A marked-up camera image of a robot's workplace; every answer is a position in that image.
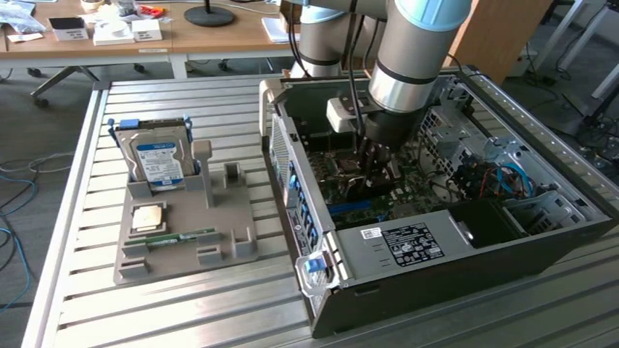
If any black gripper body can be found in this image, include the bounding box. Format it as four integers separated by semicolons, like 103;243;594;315
359;107;419;189

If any graphics card with black fan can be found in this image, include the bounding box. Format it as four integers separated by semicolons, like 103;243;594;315
332;173;394;202

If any CPU socket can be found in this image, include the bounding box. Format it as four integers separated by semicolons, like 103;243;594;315
324;147;364;177

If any green motherboard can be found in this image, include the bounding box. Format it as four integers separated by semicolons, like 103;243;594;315
307;132;459;231

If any blue expansion slot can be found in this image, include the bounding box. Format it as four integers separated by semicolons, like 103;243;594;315
327;199;375;215

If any silver metal disk bay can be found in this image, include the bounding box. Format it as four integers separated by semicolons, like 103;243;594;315
414;104;590;235

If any white socket box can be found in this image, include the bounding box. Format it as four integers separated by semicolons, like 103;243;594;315
511;43;539;78

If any grey power supply unit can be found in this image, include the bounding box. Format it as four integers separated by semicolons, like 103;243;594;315
332;209;480;288

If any white paper stack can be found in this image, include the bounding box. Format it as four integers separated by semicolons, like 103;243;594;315
262;17;302;44

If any brown cardboard box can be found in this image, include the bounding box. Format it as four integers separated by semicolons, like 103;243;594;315
279;0;304;33

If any black open PC case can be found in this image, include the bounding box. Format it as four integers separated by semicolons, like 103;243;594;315
259;65;619;340

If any grey parts rack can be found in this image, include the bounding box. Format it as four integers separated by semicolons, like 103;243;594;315
112;139;260;287

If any black lamp base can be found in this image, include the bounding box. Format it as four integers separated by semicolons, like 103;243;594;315
183;0;238;28

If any green RAM stick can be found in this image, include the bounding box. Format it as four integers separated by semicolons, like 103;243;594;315
126;227;219;249

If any CPU chip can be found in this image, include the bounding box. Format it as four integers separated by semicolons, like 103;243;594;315
131;204;164;233

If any white labelled box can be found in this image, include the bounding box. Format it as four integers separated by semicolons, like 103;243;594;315
131;18;163;43

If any red plastic object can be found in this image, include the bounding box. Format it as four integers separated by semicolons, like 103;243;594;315
139;4;170;19

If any flat white box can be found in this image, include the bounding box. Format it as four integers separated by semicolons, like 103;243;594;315
92;27;136;46

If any white tape roll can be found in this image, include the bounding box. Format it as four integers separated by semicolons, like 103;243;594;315
95;19;128;38

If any white box black top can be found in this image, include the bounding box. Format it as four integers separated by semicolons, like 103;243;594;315
48;16;90;42

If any white paper tag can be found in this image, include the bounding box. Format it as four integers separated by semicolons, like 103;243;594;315
6;32;44;44

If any clear plastic bag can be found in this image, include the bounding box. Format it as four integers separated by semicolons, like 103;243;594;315
0;0;48;34

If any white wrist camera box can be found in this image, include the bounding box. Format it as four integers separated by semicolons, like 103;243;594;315
326;96;371;133

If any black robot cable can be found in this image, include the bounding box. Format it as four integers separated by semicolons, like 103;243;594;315
344;0;371;146

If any red wire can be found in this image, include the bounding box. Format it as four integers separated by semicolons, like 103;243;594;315
478;167;502;199

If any blue wire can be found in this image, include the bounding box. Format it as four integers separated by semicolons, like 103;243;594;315
497;163;537;199

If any wooden desk white frame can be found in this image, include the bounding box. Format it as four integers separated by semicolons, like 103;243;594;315
0;0;175;108
171;0;388;79

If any hard disk with blue bracket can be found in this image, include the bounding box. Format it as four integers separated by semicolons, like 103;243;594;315
107;115;200;193

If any grey floor cable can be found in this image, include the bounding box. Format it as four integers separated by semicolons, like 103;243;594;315
0;151;76;175

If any blue floor cable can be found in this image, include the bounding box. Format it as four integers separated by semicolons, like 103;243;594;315
0;173;39;313

